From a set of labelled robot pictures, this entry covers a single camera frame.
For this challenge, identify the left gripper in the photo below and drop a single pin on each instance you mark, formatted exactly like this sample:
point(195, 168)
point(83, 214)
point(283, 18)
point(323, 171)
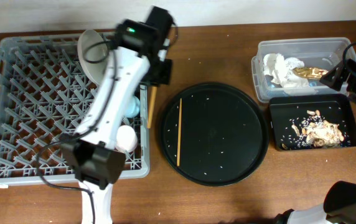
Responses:
point(156, 83)

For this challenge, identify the wooden chopstick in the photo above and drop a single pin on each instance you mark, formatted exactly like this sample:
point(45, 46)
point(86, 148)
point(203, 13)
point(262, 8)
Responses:
point(179, 133)
point(151, 106)

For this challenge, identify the gold foil wrapper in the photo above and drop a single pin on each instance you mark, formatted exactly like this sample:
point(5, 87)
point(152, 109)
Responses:
point(311, 73)

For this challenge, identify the blue plastic cup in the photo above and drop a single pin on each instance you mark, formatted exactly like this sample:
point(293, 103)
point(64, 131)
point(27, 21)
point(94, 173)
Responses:
point(132, 108)

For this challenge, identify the white paper napkin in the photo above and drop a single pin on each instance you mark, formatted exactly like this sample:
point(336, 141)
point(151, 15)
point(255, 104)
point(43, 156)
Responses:
point(281, 70)

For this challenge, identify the peanut shells and rice scraps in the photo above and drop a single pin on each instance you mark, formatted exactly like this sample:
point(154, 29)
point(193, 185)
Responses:
point(313, 131)

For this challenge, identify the grey round plate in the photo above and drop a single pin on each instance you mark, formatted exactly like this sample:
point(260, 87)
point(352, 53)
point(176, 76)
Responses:
point(93, 53)

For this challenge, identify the pink plastic cup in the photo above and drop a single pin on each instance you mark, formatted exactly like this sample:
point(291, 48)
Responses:
point(126, 139)

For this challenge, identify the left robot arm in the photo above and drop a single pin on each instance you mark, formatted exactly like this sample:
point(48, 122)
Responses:
point(97, 151)

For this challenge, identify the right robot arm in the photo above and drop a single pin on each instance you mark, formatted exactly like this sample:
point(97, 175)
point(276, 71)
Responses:
point(340, 202)

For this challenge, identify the grey plastic dishwasher rack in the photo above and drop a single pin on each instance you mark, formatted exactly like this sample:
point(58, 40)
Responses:
point(44, 93)

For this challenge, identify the clear plastic bin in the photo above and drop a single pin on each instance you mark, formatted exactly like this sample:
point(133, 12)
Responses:
point(324, 53)

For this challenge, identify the black rectangular tray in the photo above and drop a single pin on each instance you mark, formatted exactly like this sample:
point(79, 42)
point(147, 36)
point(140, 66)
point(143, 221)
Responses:
point(335, 108)

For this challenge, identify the round black serving tray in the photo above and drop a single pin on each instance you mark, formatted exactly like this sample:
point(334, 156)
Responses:
point(224, 136)

